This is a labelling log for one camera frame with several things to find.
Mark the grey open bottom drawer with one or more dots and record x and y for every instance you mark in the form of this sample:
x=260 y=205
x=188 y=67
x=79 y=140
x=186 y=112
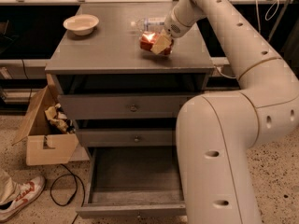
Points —
x=134 y=182

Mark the metal support pole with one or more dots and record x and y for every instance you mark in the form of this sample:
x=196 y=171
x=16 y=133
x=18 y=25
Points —
x=278 y=20

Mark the white ceramic bowl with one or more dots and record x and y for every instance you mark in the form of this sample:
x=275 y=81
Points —
x=82 y=24

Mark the grey drawer cabinet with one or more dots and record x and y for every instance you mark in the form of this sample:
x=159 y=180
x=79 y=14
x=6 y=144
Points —
x=113 y=48

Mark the clear plastic water bottle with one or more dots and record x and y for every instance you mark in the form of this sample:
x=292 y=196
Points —
x=153 y=24

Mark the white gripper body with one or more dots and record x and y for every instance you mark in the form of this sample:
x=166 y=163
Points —
x=172 y=25

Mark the beige trouser leg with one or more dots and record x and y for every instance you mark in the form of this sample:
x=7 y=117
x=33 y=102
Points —
x=9 y=189

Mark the grey top drawer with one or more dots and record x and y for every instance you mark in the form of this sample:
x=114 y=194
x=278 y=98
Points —
x=126 y=96

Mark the crumpled wrappers in box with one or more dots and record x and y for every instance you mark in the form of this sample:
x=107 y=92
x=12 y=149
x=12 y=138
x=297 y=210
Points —
x=58 y=119

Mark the grey middle drawer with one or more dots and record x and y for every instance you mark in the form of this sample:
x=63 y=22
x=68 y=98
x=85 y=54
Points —
x=126 y=132

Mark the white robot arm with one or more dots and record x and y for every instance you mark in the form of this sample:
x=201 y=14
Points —
x=215 y=129

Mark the open cardboard box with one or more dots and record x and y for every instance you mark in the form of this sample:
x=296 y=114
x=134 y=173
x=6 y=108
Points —
x=43 y=145

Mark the white red sneaker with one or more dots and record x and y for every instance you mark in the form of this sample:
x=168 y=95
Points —
x=29 y=192

